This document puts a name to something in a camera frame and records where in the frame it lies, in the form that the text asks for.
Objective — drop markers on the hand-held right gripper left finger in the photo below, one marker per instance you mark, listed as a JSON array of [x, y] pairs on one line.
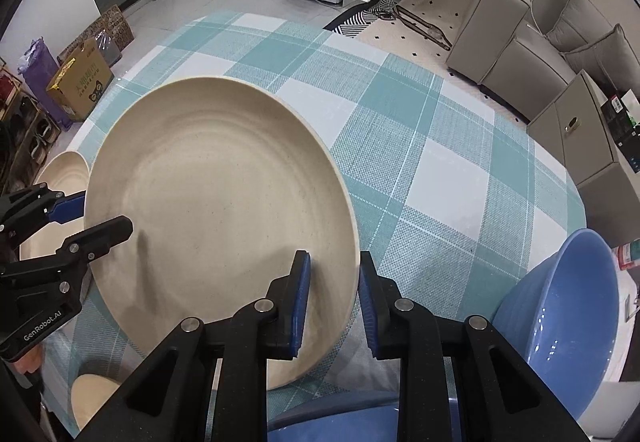
[[299, 307]]

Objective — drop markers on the large beige plate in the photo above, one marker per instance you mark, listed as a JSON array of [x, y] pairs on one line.
[[215, 182]]

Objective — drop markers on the cardboard box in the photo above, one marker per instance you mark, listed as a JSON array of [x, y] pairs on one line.
[[82, 81]]

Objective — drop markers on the person's left hand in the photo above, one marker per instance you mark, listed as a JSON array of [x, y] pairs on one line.
[[26, 364]]

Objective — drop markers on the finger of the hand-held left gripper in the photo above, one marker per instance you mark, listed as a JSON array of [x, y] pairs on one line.
[[107, 232], [67, 211]]

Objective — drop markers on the blue ceramic bowl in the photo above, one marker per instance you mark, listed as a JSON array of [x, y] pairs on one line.
[[565, 322], [340, 422]]

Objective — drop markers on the teal white checked tablecloth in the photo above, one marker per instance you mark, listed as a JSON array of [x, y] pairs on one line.
[[400, 146]]

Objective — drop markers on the grey side cabinet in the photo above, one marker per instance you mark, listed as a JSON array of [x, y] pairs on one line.
[[575, 146]]

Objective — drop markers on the small beige plate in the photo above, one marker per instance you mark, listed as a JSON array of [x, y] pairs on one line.
[[62, 171]]

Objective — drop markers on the black box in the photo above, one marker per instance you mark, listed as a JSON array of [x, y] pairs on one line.
[[620, 116]]

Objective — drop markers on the beige bowl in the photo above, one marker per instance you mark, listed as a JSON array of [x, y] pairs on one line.
[[91, 397]]

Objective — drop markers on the clear plastic bag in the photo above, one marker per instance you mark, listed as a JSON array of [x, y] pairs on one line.
[[107, 46]]

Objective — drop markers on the brown wooden sticks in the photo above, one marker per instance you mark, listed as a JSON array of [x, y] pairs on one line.
[[420, 26]]

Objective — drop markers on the grey sofa cushion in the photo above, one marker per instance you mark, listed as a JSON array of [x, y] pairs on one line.
[[607, 59], [582, 16]]

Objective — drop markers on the beige grey sofa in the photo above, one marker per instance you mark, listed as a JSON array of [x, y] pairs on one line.
[[500, 46]]

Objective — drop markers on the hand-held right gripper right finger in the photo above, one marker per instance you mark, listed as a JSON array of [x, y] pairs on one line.
[[369, 307]]

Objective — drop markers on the purple bag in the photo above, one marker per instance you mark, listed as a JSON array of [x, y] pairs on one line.
[[37, 71]]

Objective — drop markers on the wooden shoe rack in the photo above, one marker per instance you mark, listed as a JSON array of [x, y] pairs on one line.
[[27, 121]]

